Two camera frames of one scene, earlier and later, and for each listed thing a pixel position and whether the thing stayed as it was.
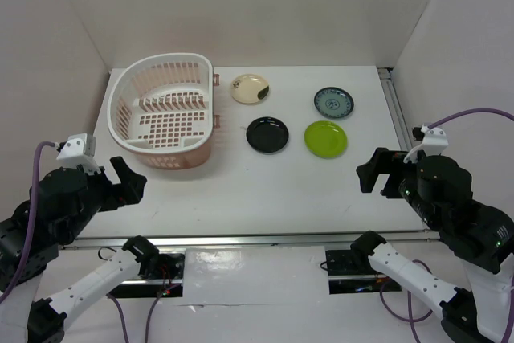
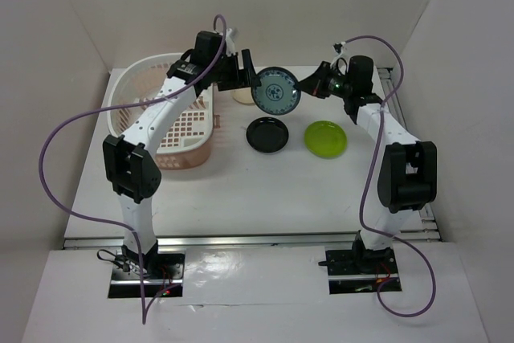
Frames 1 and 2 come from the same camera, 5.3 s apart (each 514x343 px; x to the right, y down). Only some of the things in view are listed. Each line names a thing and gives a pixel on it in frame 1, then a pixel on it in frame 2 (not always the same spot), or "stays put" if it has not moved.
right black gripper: x=366 y=171 → x=314 y=85
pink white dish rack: x=161 y=109 stays put
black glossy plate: x=267 y=134 stays put
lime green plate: x=325 y=139 stays put
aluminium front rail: x=246 y=241 stays put
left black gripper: x=130 y=189 → x=234 y=81
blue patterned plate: x=333 y=102 → x=279 y=92
